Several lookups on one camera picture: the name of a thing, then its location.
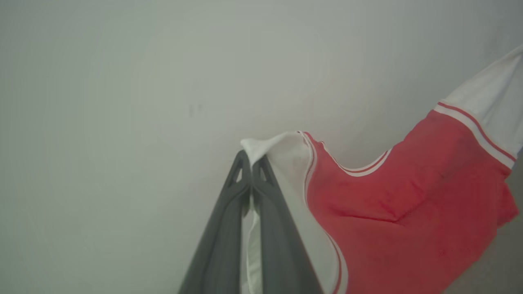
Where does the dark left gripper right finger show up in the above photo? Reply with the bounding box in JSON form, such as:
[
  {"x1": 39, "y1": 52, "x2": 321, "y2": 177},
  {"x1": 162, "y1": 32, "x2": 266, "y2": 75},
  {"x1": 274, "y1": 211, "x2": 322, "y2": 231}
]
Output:
[{"x1": 251, "y1": 155, "x2": 324, "y2": 294}]

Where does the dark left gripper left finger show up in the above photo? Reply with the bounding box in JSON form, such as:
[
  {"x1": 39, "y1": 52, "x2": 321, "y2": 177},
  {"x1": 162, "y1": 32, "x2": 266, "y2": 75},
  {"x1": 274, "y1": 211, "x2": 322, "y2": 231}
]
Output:
[{"x1": 178, "y1": 149, "x2": 252, "y2": 294}]

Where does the red and white jersey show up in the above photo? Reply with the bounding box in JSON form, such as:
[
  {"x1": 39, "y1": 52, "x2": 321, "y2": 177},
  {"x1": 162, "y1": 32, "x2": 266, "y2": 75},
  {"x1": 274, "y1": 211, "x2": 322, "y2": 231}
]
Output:
[{"x1": 240, "y1": 45, "x2": 523, "y2": 294}]

